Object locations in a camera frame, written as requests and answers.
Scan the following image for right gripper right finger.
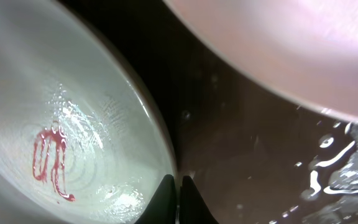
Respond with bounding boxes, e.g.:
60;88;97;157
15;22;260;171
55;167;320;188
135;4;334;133
180;175;218;224

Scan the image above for white plate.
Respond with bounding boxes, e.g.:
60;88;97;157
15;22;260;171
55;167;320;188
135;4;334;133
167;0;358;124

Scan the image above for large brown serving tray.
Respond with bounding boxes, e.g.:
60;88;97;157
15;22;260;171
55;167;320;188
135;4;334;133
64;1;358;223

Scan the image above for pale green plate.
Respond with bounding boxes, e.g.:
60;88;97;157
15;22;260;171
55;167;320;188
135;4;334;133
0;1;176;223

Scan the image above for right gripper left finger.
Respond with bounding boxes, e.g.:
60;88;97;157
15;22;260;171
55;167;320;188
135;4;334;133
135;174;177;224

